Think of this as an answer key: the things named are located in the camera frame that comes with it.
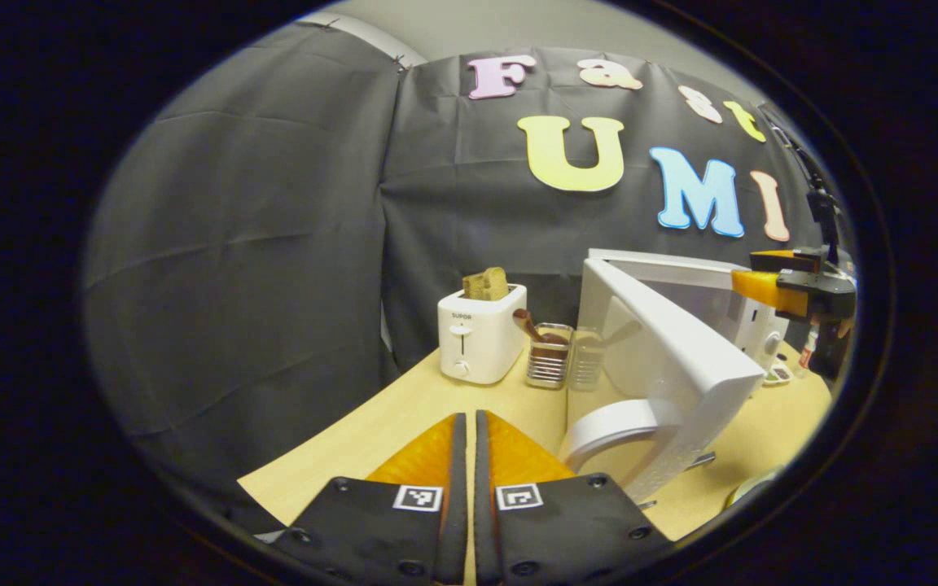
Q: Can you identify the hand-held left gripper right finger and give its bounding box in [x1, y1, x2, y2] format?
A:
[475, 409, 673, 586]

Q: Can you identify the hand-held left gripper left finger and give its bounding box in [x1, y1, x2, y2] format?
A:
[270, 413, 467, 586]

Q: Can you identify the white microwave oven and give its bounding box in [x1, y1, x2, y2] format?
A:
[559, 248, 791, 505]

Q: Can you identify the cream plastic tray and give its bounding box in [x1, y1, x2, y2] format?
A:
[724, 466, 785, 510]

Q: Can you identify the white toaster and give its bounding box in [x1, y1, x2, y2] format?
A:
[437, 283, 528, 385]

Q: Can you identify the brown toast slice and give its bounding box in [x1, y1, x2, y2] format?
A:
[462, 267, 510, 301]

